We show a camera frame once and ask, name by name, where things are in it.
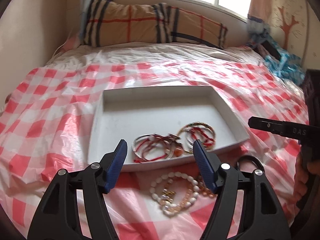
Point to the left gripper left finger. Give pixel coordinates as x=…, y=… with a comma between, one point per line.
x=57, y=216

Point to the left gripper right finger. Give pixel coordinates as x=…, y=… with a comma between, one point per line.
x=262, y=216

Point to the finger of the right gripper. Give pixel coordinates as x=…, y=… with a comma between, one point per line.
x=282, y=128

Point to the large silver bangle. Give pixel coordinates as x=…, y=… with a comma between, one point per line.
x=205, y=135

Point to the person right hand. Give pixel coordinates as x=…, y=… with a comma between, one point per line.
x=301, y=178

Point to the blue checkered plastic sheet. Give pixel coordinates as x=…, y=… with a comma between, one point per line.
x=283, y=64

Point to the red white checkered plastic sheet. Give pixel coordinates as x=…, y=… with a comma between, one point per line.
x=47, y=123

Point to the white shallow cardboard tray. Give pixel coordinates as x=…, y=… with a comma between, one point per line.
x=128, y=113

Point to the right pink curtain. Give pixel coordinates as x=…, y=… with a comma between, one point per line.
x=258, y=22

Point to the right plaid pillow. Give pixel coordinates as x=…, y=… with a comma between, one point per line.
x=189, y=27

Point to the plaid pillow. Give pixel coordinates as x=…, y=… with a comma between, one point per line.
x=120, y=24
x=189, y=27

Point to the white bed sheet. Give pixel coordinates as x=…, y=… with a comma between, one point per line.
x=138, y=52

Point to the left plaid pillow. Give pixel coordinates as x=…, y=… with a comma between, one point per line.
x=120, y=24

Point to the tree wall sticker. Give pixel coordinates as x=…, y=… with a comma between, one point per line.
x=289, y=23

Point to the white wall panel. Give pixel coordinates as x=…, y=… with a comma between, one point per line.
x=31, y=30

